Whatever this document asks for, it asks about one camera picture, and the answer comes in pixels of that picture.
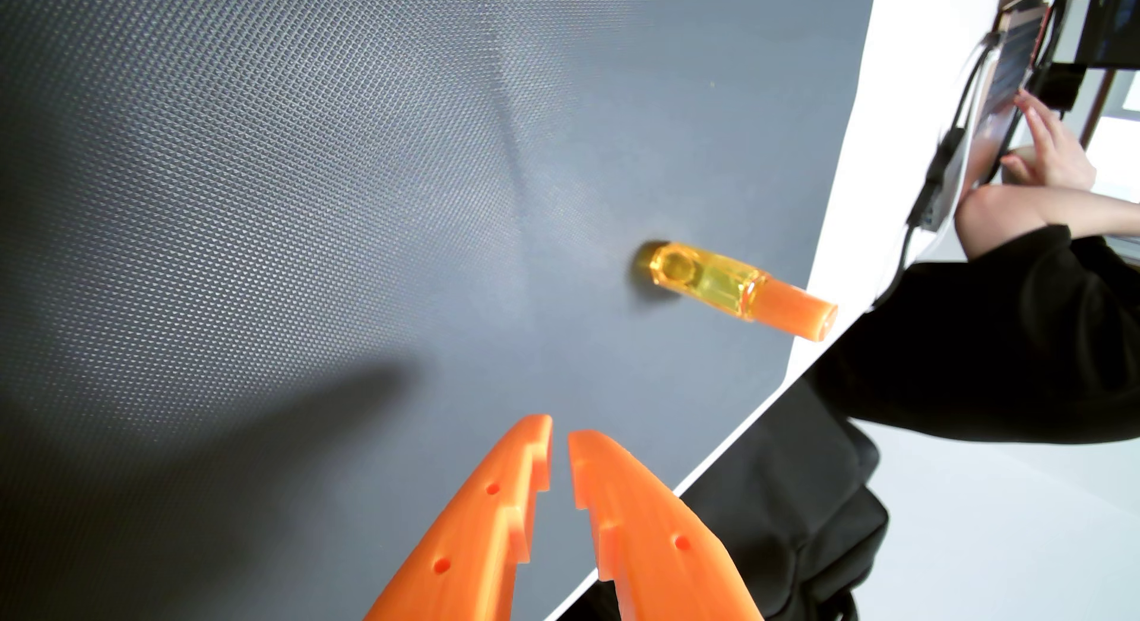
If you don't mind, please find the person's body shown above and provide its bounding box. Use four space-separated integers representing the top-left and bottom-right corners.
806 224 1140 444

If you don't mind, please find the black fabric bag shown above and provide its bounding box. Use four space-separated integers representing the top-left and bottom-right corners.
556 376 892 621

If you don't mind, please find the black cable with adapter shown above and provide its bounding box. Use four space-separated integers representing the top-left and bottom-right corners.
868 31 1000 315

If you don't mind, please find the person's hand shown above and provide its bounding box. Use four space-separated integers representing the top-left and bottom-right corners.
1002 91 1097 193

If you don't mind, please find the yellow eyedrops bottle orange cap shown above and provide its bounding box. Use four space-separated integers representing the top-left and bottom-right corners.
648 242 838 343

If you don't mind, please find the grey textured mat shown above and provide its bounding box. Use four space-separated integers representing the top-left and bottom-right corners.
0 0 878 621

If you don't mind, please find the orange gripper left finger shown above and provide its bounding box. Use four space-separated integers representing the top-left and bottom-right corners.
365 414 553 621

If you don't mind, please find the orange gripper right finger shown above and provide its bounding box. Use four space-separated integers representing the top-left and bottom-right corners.
568 429 765 621

